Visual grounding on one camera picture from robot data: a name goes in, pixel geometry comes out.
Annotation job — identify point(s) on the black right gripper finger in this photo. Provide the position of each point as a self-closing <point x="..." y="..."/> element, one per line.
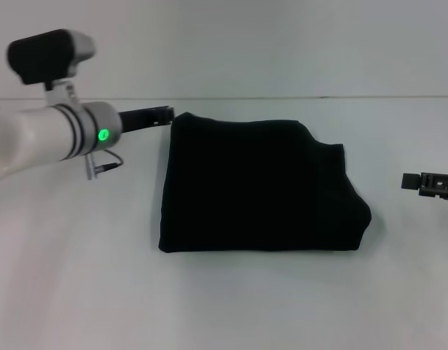
<point x="442" y="196"/>
<point x="424" y="181"/>

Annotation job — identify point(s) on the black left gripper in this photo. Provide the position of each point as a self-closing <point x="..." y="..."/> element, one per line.
<point x="136" y="119"/>

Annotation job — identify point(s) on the black shirt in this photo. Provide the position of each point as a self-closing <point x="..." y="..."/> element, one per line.
<point x="260" y="189"/>

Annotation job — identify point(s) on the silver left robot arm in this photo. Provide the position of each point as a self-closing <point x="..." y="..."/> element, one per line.
<point x="52" y="135"/>

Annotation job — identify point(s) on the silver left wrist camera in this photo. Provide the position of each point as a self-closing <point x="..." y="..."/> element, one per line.
<point x="50" y="58"/>

